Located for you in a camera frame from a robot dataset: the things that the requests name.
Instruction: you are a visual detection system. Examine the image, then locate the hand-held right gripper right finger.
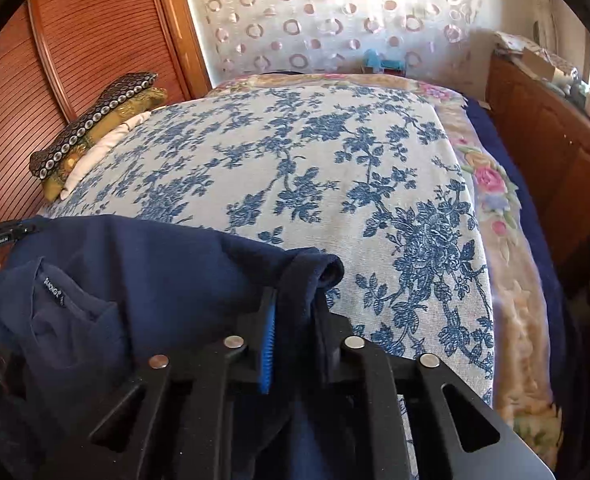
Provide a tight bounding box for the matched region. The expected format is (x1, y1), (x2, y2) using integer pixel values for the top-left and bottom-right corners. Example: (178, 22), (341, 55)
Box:
(315, 290), (556, 480)

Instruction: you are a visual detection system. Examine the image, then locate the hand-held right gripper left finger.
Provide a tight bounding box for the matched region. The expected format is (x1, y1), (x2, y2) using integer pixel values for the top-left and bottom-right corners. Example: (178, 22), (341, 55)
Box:
(35, 287), (278, 480)

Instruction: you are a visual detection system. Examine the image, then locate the navy blue printed t-shirt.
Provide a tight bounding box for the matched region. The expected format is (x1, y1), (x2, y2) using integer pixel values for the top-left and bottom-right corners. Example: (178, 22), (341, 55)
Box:
(0, 214), (370, 480)

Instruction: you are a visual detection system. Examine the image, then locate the cream pillow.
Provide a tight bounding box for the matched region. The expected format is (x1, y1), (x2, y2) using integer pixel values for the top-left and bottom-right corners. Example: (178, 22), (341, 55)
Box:
(60, 110), (153, 201)

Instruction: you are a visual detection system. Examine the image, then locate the gold cushion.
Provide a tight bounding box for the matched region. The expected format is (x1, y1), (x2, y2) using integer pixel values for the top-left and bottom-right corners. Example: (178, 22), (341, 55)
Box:
(42, 87), (168, 201)

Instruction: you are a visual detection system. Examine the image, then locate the navy bed sheet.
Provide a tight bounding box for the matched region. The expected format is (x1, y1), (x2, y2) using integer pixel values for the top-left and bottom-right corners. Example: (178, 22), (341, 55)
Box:
(467, 100), (580, 411)

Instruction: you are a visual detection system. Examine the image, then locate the wooden slatted wardrobe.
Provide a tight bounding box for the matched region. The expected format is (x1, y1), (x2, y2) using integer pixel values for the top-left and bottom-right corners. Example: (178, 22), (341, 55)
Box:
(0, 0), (213, 221)

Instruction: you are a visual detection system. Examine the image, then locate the wooden low cabinet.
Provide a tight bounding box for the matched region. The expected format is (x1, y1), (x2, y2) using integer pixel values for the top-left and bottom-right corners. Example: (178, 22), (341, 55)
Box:
(485, 52), (590, 301)

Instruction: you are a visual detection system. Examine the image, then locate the blue tissue box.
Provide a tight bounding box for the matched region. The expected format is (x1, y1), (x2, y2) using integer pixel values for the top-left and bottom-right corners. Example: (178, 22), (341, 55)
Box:
(362, 49), (406, 76)

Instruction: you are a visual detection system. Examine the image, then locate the sheer circle-patterned curtain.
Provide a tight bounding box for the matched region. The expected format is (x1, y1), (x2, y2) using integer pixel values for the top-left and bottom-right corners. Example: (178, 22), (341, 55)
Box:
(177, 0), (540, 86)

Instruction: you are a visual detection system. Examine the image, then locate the cardboard box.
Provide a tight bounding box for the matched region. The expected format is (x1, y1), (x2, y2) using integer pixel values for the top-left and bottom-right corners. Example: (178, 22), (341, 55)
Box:
(520, 47), (558, 83)

